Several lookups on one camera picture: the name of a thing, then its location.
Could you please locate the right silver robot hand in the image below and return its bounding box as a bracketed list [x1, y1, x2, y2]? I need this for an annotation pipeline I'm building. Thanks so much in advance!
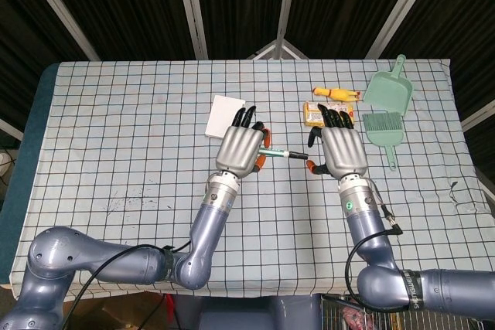
[305, 103, 369, 182]

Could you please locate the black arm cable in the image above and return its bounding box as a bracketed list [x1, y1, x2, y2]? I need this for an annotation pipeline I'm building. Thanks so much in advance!
[63, 242, 193, 330]
[344, 179, 404, 312]

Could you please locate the white rectangular board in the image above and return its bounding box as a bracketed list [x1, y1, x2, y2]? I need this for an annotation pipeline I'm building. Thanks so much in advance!
[204, 94, 247, 140]

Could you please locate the green plastic dustpan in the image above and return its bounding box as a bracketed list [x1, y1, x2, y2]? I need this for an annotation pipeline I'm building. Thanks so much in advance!
[364, 53, 415, 117]

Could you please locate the yellow snack package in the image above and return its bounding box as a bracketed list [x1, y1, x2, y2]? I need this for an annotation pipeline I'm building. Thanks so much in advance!
[302, 100, 357, 128]

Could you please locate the brown cardboard box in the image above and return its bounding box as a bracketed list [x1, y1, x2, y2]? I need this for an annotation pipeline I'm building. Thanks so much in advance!
[61, 294, 172, 330]

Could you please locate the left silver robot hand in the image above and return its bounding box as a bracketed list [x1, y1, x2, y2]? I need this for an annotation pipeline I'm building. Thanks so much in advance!
[214, 104, 272, 181]

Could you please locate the yellow rubber chicken toy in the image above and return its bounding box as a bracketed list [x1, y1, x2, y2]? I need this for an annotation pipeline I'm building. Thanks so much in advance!
[312, 86, 363, 104]

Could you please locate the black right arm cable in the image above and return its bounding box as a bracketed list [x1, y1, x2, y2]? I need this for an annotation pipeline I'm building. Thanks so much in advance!
[344, 179, 404, 312]

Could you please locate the green hand brush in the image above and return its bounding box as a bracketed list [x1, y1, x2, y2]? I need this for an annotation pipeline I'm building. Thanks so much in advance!
[360, 111, 405, 172]

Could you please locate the metal wire basket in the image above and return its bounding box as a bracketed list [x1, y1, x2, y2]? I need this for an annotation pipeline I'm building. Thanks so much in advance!
[320, 294, 485, 330]

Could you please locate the white triangular frame base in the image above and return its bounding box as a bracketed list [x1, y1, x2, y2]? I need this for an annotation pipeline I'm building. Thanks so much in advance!
[252, 39, 309, 61]

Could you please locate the white green marker body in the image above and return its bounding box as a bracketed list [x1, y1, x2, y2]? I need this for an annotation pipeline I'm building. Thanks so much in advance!
[258, 147, 292, 159]

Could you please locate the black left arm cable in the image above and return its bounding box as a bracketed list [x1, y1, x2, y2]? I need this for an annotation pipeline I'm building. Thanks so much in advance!
[63, 242, 193, 330]

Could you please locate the light blue checkered tablecloth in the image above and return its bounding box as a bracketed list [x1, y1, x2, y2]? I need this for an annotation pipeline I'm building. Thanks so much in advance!
[9, 59, 490, 302]

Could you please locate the blue robot torso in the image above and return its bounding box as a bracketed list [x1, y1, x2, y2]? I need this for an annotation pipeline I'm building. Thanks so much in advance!
[174, 292, 323, 330]

